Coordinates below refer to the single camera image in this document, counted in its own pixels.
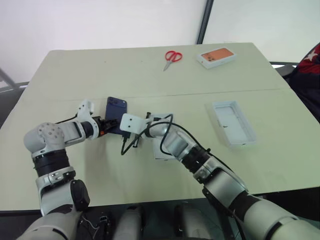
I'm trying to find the grey rounded robot body part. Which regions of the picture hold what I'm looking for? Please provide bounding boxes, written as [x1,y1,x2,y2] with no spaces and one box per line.
[113,204,146,240]

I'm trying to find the dark vertical pole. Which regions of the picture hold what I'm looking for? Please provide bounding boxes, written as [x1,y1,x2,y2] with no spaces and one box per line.
[195,0,214,46]

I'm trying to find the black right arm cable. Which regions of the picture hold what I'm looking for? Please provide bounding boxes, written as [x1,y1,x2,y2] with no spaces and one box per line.
[120,113,210,164]

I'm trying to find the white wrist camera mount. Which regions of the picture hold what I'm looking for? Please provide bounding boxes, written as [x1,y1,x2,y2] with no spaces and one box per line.
[119,113,151,135]
[75,98,100,140]

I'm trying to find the open white phone box base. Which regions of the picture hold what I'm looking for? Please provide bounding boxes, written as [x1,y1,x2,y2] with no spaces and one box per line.
[211,100,259,149]

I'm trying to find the white phone box orange print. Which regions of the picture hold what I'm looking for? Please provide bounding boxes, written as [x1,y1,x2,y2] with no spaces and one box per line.
[196,47,238,70]

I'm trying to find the white box lid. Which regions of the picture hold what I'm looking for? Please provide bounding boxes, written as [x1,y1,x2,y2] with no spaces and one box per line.
[149,113,177,163]

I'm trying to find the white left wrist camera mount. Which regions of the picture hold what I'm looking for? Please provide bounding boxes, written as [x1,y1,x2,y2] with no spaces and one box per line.
[75,98,100,140]

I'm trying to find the person in dark red clothes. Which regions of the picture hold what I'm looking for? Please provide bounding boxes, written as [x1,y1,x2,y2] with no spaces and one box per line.
[286,42,320,121]

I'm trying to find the dark blue smartphone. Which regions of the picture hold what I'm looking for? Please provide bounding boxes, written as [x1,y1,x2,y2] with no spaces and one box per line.
[104,96,129,135]

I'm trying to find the grey metal frame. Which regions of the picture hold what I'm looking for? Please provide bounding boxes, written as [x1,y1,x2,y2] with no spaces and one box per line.
[0,66,29,95]

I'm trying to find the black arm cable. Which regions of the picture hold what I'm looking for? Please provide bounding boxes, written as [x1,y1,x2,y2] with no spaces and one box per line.
[53,113,80,125]
[120,113,210,164]

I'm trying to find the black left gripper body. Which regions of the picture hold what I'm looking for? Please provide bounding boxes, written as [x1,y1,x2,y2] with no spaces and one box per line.
[97,118,109,138]

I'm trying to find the red handled scissors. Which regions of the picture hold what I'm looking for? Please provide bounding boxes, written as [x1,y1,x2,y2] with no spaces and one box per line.
[162,50,184,72]

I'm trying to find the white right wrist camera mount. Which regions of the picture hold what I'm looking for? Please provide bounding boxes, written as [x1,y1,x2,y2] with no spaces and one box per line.
[119,113,151,135]

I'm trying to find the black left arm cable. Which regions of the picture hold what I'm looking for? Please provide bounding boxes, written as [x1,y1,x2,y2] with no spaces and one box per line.
[53,113,80,125]

